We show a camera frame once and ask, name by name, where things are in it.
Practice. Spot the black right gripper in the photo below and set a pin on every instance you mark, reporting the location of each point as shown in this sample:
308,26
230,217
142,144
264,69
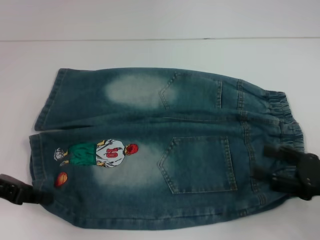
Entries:
302,175

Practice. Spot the blue denim shorts with print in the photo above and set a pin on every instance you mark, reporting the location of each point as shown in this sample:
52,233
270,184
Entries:
140,120

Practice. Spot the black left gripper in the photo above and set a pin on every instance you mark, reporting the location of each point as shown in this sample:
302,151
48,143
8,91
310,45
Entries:
13,190

